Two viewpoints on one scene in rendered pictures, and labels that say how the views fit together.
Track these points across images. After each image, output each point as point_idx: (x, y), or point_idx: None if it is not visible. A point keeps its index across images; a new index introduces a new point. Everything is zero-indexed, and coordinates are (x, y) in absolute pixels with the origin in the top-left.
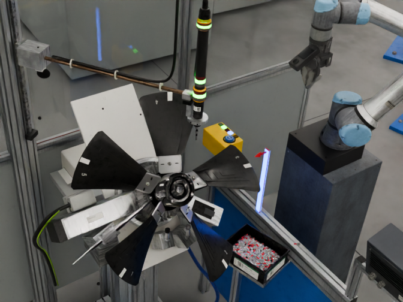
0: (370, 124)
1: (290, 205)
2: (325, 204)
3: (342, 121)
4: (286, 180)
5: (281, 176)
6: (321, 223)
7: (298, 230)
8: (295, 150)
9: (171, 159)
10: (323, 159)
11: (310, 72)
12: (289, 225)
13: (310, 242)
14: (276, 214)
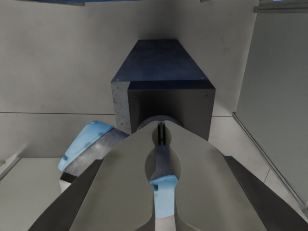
0: (59, 179)
1: (171, 59)
2: (121, 70)
3: (111, 148)
4: (187, 66)
5: (197, 65)
6: (125, 63)
7: (153, 55)
8: (190, 81)
9: None
10: (132, 90)
11: (130, 224)
12: (166, 54)
13: (136, 55)
14: (185, 53)
